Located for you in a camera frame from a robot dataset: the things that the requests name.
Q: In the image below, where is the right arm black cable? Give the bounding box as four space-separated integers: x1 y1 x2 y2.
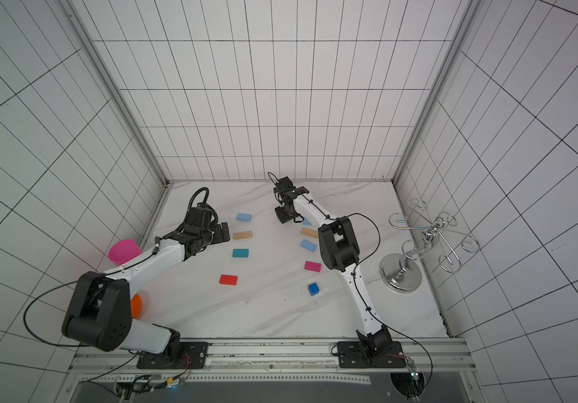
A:
345 212 433 389

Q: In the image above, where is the red block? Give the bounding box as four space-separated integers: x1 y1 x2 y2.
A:
219 275 238 286

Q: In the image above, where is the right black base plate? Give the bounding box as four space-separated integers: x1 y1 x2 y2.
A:
331 341 406 369

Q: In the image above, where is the tan wooden block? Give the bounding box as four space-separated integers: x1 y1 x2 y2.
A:
301 228 319 238
233 231 253 240

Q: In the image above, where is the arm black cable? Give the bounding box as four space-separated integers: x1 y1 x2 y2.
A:
23 279 89 349
345 212 433 389

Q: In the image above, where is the orange plastic bowl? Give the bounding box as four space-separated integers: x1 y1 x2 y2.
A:
131 294 143 319

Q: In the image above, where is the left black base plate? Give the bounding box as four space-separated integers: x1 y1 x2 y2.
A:
137 340 208 370

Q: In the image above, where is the chrome wire cup rack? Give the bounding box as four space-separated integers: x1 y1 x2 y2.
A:
379 198 481 294

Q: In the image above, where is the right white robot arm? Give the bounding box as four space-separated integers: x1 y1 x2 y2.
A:
267 172 392 365

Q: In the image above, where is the teal block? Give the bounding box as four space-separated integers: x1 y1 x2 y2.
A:
232 249 250 259

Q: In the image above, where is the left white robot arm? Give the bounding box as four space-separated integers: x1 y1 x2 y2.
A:
62 203 230 369

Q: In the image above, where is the magenta block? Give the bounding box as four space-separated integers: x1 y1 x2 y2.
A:
304 261 322 273

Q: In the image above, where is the pink plastic goblet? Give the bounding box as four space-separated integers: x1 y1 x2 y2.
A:
108 239 142 265

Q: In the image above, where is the aluminium mounting rail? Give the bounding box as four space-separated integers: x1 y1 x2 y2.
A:
68 338 476 382

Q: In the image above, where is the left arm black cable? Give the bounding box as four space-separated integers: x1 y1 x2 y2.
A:
23 279 89 349

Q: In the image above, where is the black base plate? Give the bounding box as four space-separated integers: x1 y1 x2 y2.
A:
137 340 208 370
331 341 406 369

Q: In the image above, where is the dark blue cube block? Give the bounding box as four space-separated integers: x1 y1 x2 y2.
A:
307 283 320 297

